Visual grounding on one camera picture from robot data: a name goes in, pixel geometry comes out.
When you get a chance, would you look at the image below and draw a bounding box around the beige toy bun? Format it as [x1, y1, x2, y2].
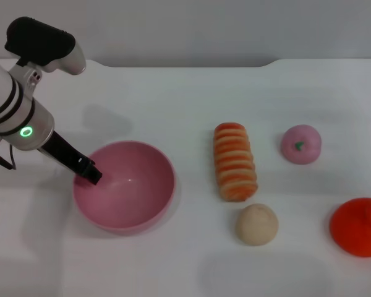
[236, 203, 279, 247]

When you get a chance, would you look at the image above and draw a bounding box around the pink toy peach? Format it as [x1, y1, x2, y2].
[280, 124, 322, 166]

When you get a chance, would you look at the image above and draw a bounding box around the pink plastic bowl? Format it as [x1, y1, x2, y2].
[73, 140, 177, 236]

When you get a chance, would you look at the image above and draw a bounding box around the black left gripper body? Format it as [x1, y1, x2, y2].
[38, 131, 96, 176]

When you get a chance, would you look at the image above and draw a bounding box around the orange striped toy bread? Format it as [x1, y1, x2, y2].
[213, 123, 259, 202]

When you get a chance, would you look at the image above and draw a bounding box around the red-orange toy tomato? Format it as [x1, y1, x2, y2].
[329, 197, 371, 258]

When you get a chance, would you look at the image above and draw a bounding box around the left wrist cable with plug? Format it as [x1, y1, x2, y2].
[0, 135, 17, 171]

